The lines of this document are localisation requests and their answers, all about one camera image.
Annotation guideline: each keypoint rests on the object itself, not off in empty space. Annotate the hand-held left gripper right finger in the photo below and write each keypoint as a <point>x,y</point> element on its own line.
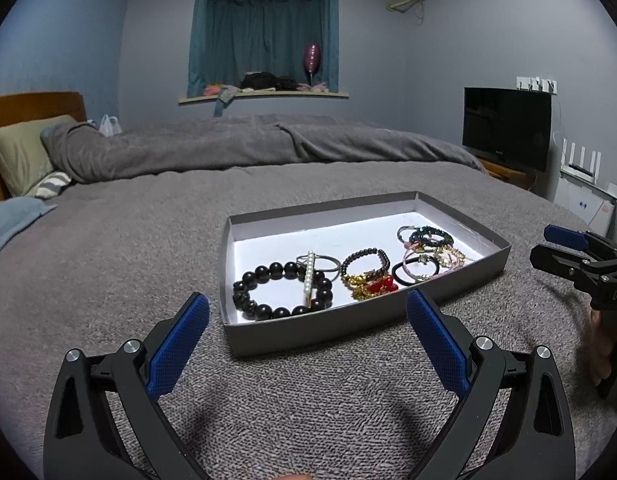
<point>436,340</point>

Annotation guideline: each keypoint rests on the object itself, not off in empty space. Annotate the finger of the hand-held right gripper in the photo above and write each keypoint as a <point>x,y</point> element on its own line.
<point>563,235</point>
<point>558,262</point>

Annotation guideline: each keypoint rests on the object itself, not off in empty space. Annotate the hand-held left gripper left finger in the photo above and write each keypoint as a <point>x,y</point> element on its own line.
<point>181,345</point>

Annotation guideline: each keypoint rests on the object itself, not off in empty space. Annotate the pearl hair clip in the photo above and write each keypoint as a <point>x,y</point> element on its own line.
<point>309,280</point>

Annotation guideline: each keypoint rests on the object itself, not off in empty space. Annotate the grey cardboard box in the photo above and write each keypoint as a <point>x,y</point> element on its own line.
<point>288,240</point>

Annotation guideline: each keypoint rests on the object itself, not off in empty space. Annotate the person's right hand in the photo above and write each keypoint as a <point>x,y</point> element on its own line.
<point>599,345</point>

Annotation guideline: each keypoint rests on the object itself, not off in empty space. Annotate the white cabinet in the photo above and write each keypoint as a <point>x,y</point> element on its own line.
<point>586,205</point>

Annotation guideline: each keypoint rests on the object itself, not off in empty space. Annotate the white router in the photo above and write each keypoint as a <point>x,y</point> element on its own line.
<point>581,167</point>

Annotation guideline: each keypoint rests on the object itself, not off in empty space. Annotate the wooden television stand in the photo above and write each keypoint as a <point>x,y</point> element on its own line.
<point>508,175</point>

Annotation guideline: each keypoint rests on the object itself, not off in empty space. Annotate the grey knitted blanket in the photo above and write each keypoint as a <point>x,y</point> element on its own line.
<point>138,240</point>

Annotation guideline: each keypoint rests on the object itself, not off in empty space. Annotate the black television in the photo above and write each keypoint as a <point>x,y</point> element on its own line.
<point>506,127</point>

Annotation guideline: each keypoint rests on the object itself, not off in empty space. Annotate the grey duvet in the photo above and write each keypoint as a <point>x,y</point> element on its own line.
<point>238,147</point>

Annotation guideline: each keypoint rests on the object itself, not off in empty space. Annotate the striped pillow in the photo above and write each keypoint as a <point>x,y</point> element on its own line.
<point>48,185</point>

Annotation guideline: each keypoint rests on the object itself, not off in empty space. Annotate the light blue blanket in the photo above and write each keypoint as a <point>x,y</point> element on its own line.
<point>11,222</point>

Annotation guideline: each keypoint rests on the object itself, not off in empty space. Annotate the white plastic bag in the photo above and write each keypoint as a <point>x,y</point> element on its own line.
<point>109,126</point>

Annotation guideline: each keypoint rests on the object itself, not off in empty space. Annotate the grey hanging cloth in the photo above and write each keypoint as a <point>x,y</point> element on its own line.
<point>223,102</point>

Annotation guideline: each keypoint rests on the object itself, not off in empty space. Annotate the green pillow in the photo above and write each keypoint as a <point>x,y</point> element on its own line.
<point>18,152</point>

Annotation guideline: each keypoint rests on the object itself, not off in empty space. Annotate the pink clothes pile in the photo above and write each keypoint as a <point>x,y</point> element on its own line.
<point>216,90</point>

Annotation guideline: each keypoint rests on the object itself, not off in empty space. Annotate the window sill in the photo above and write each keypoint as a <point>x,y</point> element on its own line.
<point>268,97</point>

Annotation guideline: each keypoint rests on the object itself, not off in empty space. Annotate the dark clothes pile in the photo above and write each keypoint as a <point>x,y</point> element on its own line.
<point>266,81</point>

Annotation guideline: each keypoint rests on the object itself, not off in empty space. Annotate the wooden headboard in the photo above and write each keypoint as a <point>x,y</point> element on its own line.
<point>33,105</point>

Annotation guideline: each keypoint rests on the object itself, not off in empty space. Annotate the pink balloon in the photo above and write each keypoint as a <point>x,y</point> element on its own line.
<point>312,57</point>

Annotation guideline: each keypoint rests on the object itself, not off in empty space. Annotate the teal curtain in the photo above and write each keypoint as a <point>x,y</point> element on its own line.
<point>263,35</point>

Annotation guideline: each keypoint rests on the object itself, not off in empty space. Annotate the white wall hooks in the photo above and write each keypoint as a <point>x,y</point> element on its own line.
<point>537,84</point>

